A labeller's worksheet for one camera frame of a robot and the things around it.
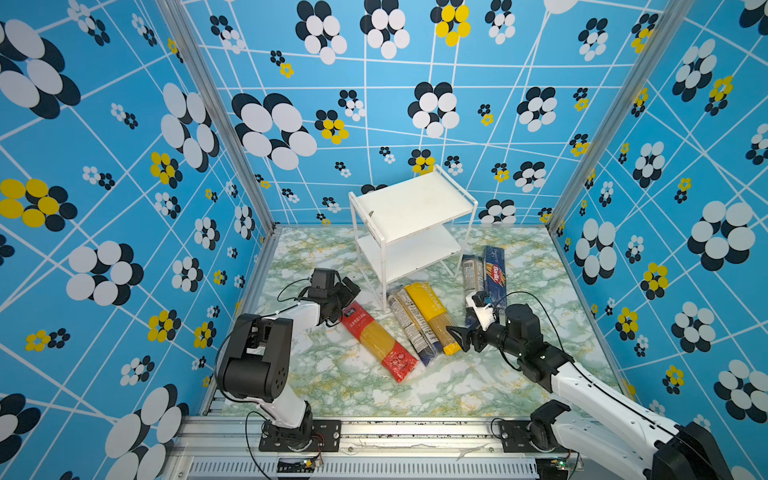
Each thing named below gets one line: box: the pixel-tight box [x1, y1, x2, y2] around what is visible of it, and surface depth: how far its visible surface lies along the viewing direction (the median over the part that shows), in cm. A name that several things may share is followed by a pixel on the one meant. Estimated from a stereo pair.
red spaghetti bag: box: [341, 300, 419, 383], surface depth 89 cm
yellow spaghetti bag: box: [404, 282, 462, 356], surface depth 96 cm
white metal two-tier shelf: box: [348, 166, 478, 311], surface depth 83 cm
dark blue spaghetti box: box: [483, 245, 507, 308], surface depth 103 cm
